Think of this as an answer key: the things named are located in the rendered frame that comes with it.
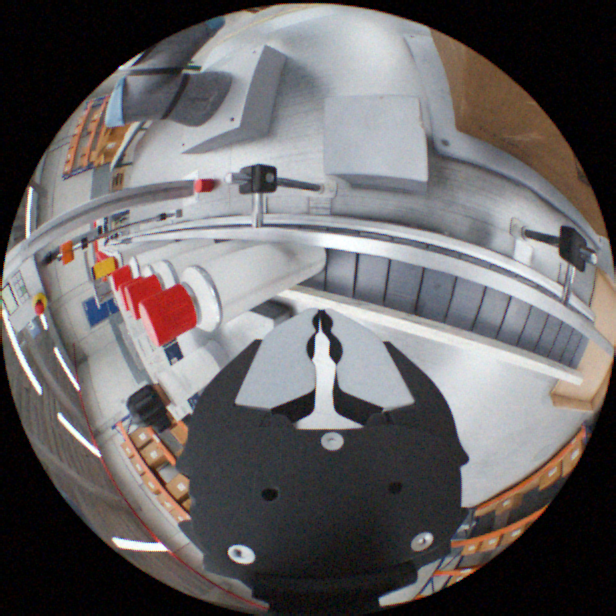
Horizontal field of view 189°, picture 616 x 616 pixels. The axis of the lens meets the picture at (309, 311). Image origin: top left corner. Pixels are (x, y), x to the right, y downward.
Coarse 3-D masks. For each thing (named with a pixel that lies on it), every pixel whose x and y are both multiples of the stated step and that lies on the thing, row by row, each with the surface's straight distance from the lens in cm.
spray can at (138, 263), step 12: (192, 240) 39; (204, 240) 40; (144, 252) 37; (156, 252) 36; (168, 252) 36; (180, 252) 37; (132, 264) 35; (144, 264) 34; (120, 276) 34; (132, 276) 35
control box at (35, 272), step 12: (36, 252) 55; (24, 264) 55; (36, 264) 55; (24, 276) 57; (36, 276) 56; (48, 276) 65; (12, 288) 59; (36, 288) 58; (48, 288) 62; (36, 300) 61; (48, 300) 61; (24, 312) 64; (12, 324) 67; (24, 324) 67
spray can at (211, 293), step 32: (224, 256) 17; (256, 256) 17; (288, 256) 20; (320, 256) 24; (192, 288) 15; (224, 288) 14; (256, 288) 16; (160, 320) 13; (192, 320) 14; (224, 320) 15
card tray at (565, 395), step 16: (608, 288) 53; (592, 304) 47; (608, 304) 55; (608, 320) 57; (608, 336) 61; (592, 352) 55; (592, 368) 59; (608, 368) 72; (560, 384) 50; (576, 384) 56; (592, 384) 66; (608, 384) 72; (560, 400) 52; (576, 400) 62; (592, 400) 74
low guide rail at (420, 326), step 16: (288, 288) 26; (304, 288) 26; (320, 304) 24; (336, 304) 23; (352, 304) 23; (368, 304) 23; (368, 320) 23; (384, 320) 22; (400, 320) 22; (416, 320) 22; (432, 336) 22; (448, 336) 22; (464, 336) 23; (480, 336) 25; (480, 352) 24; (496, 352) 25; (512, 352) 26; (528, 352) 29; (528, 368) 28; (544, 368) 30; (560, 368) 34
